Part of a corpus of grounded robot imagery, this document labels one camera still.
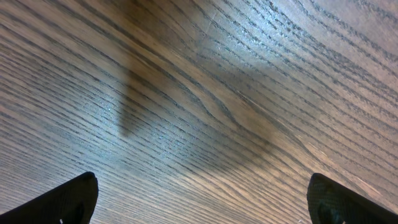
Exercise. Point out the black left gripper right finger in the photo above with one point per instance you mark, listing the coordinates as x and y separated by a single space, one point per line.
332 203

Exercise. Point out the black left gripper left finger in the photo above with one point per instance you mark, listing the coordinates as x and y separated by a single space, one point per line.
72 202

